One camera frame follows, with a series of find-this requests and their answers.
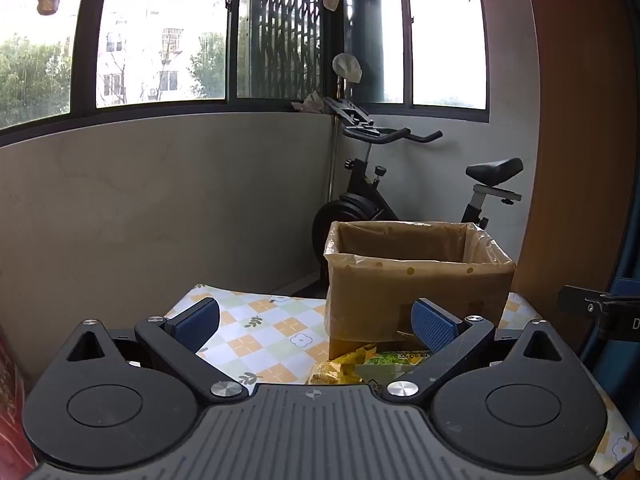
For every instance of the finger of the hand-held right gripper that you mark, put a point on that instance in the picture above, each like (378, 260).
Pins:
(575, 300)

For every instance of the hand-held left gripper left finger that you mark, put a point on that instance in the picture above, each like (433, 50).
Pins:
(192, 322)

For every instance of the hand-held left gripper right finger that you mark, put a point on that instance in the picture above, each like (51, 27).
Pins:
(432, 325)

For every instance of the brown cardboard box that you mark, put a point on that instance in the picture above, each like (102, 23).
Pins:
(400, 300)

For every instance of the green snack packet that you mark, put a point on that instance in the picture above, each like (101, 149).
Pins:
(390, 362)

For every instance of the yellow snack packet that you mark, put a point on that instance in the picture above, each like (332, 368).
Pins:
(330, 372)

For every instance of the floral checkered tablecloth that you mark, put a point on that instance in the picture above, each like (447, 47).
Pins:
(260, 320)

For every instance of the black exercise bike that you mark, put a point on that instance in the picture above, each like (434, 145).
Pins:
(360, 205)

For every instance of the wooden cabinet panel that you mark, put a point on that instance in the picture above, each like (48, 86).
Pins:
(575, 110)

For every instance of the metal pole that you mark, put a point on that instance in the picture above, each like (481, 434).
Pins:
(332, 160)

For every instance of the red printed bag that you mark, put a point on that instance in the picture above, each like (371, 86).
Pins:
(12, 400)

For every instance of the crumpled beige cloth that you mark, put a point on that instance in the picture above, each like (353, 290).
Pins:
(310, 102)

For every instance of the white cap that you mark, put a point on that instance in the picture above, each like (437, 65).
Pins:
(347, 66)

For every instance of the apartment building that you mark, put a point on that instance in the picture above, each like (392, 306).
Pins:
(150, 50)

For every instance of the green trees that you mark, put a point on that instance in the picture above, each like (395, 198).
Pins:
(35, 80)

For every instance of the perforated metal screen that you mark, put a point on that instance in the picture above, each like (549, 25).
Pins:
(282, 35)

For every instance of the dark outdoor pillar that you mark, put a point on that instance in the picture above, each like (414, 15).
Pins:
(365, 30)

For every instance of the dark window frame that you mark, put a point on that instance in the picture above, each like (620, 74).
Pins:
(160, 107)

